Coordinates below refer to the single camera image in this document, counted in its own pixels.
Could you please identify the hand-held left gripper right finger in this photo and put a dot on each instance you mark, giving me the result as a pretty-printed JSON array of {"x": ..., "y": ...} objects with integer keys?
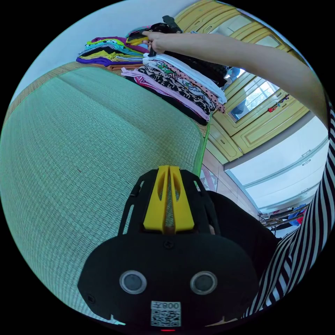
[{"x": 184, "y": 209}]

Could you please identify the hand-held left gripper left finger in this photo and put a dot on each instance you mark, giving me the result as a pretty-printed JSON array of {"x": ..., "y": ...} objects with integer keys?
[{"x": 153, "y": 209}]

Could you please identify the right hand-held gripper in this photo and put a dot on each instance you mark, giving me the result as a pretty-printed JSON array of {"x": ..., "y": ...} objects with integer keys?
[{"x": 161, "y": 27}]

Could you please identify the person's right forearm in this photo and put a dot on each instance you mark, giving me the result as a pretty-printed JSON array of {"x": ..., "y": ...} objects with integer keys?
[{"x": 248, "y": 60}]

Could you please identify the person's right hand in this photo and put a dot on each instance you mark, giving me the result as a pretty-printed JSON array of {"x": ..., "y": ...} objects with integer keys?
[{"x": 157, "y": 42}]

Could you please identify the patterned floor mat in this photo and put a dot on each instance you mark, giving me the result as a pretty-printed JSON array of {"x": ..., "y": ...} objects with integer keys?
[{"x": 209, "y": 179}]

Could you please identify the pile of clothes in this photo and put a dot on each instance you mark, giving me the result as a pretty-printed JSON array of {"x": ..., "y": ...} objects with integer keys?
[{"x": 180, "y": 78}]

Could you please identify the bed with green woven mat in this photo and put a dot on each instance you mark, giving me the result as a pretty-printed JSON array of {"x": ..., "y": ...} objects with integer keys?
[{"x": 78, "y": 162}]

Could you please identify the yellow cupboard with mirror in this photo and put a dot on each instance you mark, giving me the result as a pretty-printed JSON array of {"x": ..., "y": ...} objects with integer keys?
[{"x": 264, "y": 123}]

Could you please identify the person's body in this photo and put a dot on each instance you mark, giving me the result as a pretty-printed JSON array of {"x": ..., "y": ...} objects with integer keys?
[{"x": 295, "y": 256}]

